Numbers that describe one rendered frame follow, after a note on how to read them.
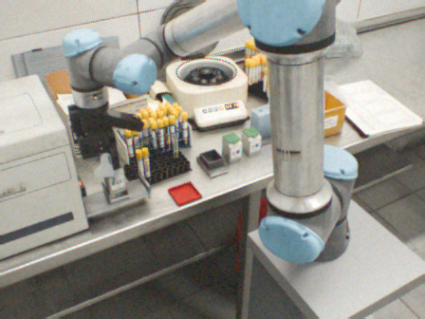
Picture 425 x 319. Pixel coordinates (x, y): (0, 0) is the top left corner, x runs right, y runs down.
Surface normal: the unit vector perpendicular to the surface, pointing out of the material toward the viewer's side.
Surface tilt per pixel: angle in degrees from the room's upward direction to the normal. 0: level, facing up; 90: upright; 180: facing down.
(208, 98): 90
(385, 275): 1
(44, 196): 90
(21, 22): 90
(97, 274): 0
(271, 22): 83
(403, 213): 0
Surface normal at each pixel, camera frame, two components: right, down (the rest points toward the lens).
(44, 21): 0.49, 0.54
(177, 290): 0.00, -0.79
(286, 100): -0.40, 0.55
